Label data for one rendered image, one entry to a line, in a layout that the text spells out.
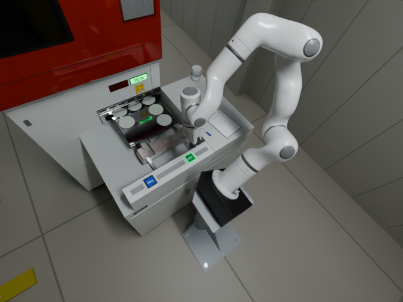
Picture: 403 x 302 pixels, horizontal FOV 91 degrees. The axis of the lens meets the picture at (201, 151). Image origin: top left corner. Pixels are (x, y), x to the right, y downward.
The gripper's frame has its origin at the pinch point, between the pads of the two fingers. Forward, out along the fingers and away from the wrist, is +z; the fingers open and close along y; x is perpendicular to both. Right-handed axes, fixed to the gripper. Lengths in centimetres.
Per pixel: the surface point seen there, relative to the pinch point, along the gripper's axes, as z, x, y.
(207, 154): 15.9, 10.2, 0.3
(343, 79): 20, 164, 5
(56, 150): 20, -62, -64
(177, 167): 15.6, -9.4, -3.0
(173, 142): 19.1, 0.6, -23.1
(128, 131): 12.7, -19.7, -43.8
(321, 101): 48, 164, -2
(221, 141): 14.8, 23.4, -2.4
